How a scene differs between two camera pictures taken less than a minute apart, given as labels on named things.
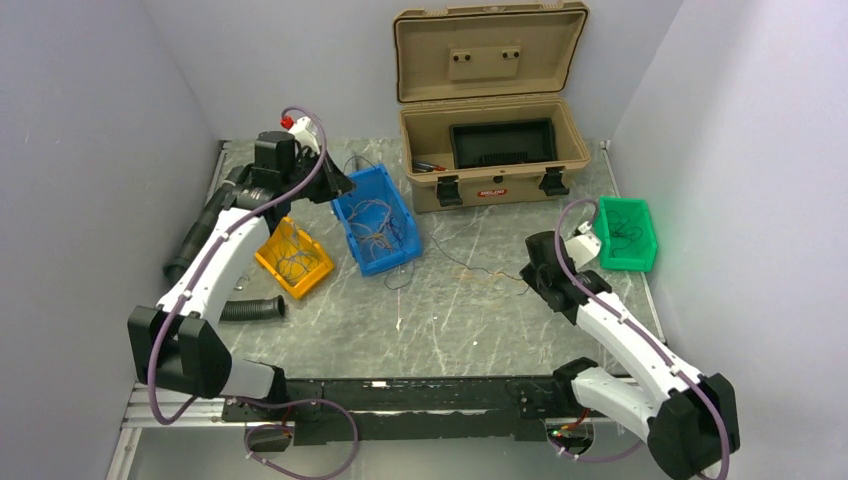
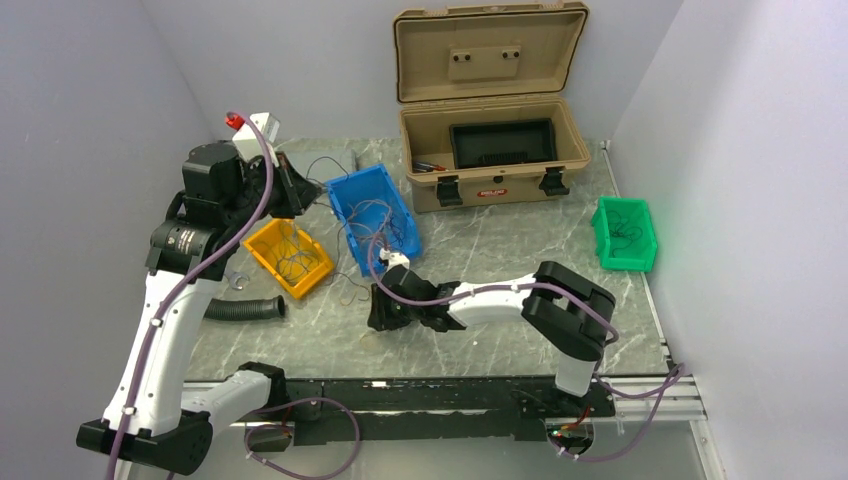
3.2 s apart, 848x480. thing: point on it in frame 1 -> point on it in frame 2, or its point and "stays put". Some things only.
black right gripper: [528, 274] -> [380, 318]
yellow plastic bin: [294, 258] stays put
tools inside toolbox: [422, 167] stays put
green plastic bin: [626, 233] stays put
